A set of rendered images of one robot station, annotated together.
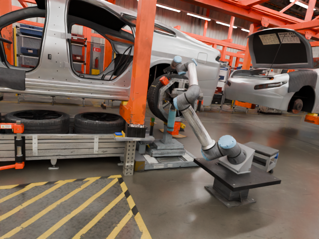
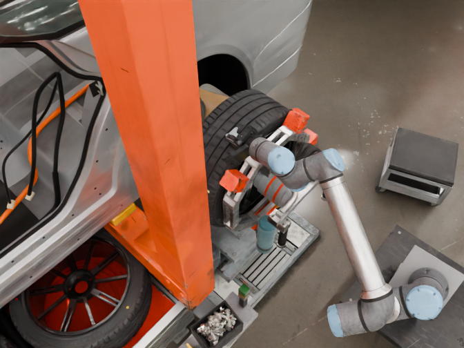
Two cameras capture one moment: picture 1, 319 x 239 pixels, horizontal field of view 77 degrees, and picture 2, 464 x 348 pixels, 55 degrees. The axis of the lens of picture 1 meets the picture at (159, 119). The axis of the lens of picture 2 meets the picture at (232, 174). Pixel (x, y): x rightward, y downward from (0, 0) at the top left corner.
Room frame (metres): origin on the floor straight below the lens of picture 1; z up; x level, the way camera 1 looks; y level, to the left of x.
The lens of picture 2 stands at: (1.56, 0.42, 2.59)
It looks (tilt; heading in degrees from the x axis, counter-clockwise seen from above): 55 degrees down; 336
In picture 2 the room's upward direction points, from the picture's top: straight up
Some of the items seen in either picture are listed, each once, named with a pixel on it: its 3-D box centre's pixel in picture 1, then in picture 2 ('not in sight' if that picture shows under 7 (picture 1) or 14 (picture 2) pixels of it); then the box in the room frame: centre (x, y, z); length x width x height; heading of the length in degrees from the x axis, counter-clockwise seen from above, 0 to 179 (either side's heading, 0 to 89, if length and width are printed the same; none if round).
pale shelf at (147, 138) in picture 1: (133, 137); (215, 335); (2.13, 0.26, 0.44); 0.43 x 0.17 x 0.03; 114
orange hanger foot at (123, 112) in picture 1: (129, 105); (139, 229); (2.66, 0.42, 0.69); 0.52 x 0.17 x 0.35; 24
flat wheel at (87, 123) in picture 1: (100, 125); (83, 291); (2.62, 0.78, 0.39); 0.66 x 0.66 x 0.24
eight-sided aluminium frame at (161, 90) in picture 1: (178, 100); (266, 179); (2.58, -0.21, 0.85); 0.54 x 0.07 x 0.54; 114
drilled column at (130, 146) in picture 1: (129, 156); not in sight; (2.11, 0.29, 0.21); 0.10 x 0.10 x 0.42; 24
